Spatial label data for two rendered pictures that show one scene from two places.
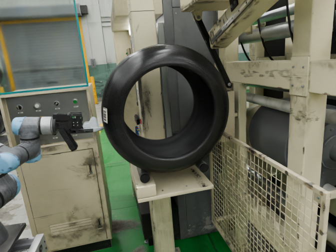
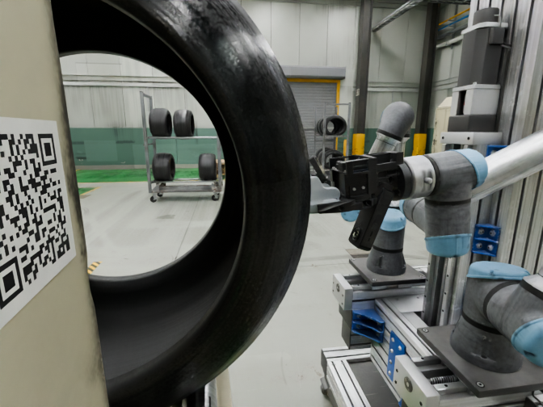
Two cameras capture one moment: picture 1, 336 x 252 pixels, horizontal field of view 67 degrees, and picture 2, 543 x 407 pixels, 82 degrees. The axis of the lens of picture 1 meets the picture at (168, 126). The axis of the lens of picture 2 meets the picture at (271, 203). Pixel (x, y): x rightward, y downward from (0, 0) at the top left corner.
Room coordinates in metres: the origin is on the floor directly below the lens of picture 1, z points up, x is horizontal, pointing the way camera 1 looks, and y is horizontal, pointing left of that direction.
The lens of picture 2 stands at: (1.60, 0.26, 1.25)
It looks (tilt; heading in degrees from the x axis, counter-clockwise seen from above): 13 degrees down; 180
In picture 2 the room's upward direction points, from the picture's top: straight up
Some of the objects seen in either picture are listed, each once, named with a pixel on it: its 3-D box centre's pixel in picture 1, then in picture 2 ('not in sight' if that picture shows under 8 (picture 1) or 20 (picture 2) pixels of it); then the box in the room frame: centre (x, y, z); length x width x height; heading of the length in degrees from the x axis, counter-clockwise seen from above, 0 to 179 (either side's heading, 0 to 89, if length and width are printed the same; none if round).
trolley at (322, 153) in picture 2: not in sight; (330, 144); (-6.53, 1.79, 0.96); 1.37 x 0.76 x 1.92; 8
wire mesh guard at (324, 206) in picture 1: (246, 213); not in sight; (1.09, -0.35, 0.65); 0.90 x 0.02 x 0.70; 12
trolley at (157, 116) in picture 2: not in sight; (184, 148); (-4.27, -1.33, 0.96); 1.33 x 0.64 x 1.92; 96
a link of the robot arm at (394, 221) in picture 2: not in sight; (389, 227); (0.43, 0.73, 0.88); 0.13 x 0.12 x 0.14; 162
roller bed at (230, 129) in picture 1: (216, 114); not in sight; (1.54, -0.30, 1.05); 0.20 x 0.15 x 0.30; 12
